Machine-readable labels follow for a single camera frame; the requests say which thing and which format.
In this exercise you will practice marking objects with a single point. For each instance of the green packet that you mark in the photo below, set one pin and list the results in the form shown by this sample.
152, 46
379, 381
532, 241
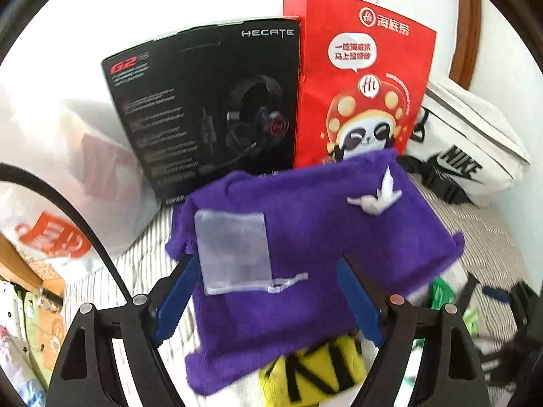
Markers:
471, 322
441, 294

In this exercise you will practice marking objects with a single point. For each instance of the white plastic bag orange print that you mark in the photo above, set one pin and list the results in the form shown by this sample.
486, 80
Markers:
63, 157

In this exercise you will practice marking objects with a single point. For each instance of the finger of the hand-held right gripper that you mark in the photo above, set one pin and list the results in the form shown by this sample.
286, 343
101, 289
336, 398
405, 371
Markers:
494, 294

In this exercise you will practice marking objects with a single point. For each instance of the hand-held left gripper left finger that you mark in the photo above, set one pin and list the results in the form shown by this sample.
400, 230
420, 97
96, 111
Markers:
178, 301

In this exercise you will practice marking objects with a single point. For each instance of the white waist bag black logo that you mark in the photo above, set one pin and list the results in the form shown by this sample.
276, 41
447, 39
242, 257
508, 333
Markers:
466, 127

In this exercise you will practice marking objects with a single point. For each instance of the red paper bag panda print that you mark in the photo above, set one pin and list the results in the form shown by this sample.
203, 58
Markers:
322, 72

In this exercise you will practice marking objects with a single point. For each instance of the purple fabric storage box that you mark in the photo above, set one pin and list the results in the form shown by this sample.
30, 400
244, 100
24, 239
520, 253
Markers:
305, 229

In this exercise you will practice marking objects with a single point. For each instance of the floral printed cloth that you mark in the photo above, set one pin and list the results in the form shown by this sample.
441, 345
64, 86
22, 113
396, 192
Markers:
17, 347

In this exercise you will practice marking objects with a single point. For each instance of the white bird-shaped ornament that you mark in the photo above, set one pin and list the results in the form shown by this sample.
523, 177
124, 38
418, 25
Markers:
375, 203

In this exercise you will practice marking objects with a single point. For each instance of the brown wooden frame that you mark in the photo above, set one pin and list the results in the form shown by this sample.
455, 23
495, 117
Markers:
466, 51

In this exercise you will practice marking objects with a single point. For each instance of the black headphone box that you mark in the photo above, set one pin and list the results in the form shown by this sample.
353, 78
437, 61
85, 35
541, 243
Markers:
191, 106

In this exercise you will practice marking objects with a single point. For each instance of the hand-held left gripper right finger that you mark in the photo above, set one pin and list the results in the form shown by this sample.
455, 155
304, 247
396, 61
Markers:
360, 301

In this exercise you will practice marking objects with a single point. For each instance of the yellow black white sock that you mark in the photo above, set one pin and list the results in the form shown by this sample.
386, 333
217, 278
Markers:
280, 381

